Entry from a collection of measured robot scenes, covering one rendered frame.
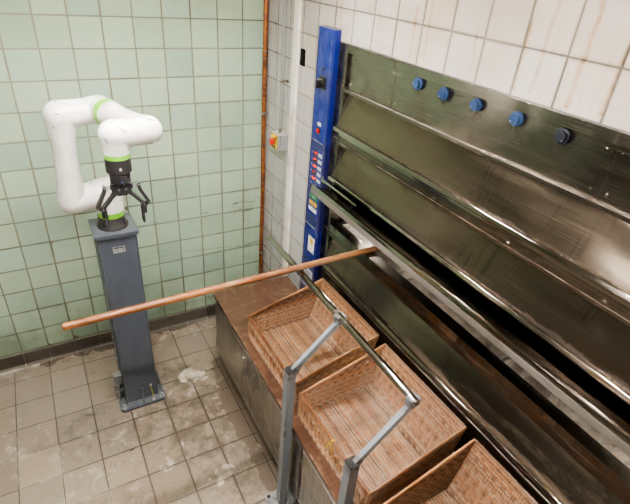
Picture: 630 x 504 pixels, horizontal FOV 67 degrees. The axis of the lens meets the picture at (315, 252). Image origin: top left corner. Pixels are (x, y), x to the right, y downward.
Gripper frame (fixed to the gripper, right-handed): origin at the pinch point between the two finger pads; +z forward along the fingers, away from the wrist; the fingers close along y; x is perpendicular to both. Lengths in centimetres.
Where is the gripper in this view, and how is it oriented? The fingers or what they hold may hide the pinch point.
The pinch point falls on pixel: (126, 220)
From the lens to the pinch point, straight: 204.8
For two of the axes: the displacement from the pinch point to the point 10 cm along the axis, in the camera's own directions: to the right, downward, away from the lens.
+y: -8.7, 1.8, -4.5
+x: 4.8, 4.6, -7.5
